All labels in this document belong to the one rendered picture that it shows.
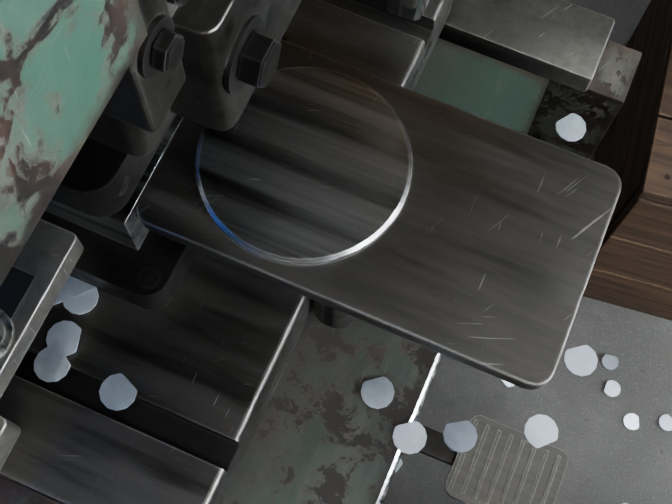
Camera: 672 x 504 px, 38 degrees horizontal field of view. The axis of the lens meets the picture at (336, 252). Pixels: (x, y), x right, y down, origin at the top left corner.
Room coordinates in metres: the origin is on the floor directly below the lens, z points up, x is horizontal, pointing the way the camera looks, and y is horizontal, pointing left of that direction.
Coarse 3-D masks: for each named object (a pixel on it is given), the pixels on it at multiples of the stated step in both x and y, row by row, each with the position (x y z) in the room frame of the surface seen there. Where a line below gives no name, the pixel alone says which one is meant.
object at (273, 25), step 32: (192, 0) 0.21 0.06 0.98; (224, 0) 0.21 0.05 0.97; (256, 0) 0.23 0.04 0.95; (288, 0) 0.26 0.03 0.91; (192, 32) 0.20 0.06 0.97; (224, 32) 0.21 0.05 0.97; (256, 32) 0.22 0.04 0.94; (192, 64) 0.20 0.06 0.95; (224, 64) 0.20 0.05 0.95; (256, 64) 0.21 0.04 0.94; (192, 96) 0.20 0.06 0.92; (224, 96) 0.20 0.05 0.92; (96, 128) 0.19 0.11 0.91; (128, 128) 0.19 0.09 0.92; (160, 128) 0.20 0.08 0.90; (224, 128) 0.20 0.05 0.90
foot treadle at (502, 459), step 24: (432, 432) 0.19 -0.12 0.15; (480, 432) 0.20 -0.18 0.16; (504, 432) 0.20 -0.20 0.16; (432, 456) 0.17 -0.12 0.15; (456, 456) 0.17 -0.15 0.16; (480, 456) 0.17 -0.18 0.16; (504, 456) 0.17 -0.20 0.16; (528, 456) 0.17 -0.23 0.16; (552, 456) 0.17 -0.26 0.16; (456, 480) 0.14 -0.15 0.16; (480, 480) 0.14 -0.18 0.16; (504, 480) 0.14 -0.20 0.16; (528, 480) 0.14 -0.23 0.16; (552, 480) 0.14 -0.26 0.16
